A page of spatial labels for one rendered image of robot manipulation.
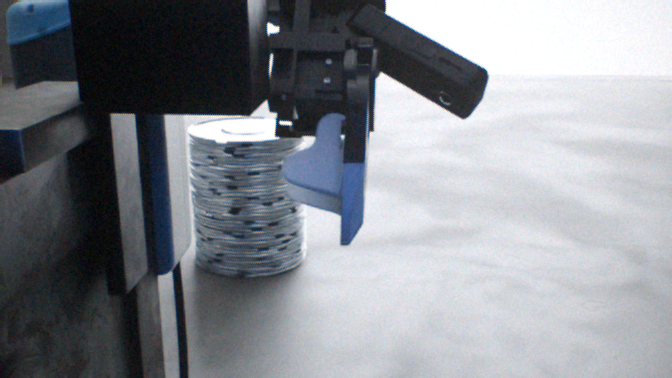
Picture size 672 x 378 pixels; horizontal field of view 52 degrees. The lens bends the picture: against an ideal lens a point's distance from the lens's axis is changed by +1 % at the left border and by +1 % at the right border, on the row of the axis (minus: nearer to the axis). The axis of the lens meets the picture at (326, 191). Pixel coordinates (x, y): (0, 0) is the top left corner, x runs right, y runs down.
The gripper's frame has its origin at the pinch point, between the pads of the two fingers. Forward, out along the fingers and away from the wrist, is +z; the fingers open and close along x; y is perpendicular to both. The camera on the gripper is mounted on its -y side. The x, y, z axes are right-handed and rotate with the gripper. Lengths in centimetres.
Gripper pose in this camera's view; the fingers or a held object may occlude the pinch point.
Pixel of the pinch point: (356, 227)
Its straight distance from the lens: 48.5
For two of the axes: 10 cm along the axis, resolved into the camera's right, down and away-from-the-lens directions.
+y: -10.0, -0.4, 0.8
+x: -0.6, -3.9, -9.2
